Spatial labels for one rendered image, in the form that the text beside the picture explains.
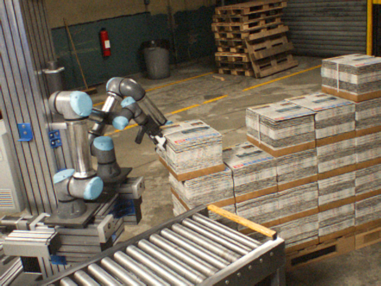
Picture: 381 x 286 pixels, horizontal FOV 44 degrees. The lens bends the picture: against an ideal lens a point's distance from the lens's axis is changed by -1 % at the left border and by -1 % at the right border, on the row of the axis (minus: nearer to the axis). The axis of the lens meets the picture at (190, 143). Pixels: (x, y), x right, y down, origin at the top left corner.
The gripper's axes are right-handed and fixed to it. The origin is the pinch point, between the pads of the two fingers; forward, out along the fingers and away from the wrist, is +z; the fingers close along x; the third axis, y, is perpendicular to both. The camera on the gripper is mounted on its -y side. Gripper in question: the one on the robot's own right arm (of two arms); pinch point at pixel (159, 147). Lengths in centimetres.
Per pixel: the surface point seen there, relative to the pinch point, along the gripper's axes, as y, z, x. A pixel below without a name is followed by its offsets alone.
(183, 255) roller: -25, 8, -85
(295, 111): 77, 36, -10
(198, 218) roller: -10, 17, -57
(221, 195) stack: 8.8, 40.7, -18.4
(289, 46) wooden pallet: 344, 266, 569
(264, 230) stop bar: 8, 25, -87
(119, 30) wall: 115, 59, 719
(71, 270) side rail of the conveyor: -65, -16, -72
